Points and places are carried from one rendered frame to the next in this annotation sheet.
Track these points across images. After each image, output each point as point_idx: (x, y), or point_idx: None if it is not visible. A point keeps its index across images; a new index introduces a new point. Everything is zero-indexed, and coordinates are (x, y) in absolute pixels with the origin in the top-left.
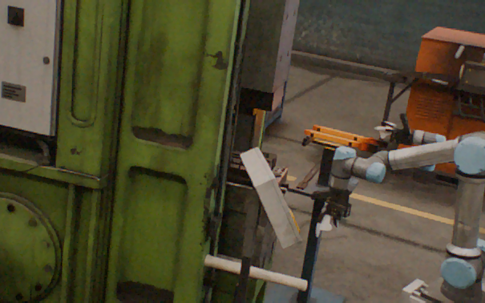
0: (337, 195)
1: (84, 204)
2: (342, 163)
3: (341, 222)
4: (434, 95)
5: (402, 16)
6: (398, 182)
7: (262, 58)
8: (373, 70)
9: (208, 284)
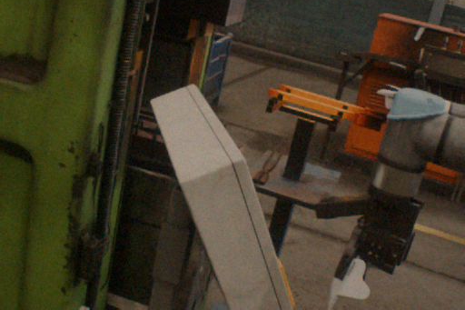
0: (386, 213)
1: None
2: (416, 131)
3: (291, 223)
4: (390, 81)
5: (335, 15)
6: (348, 175)
7: None
8: (307, 65)
9: None
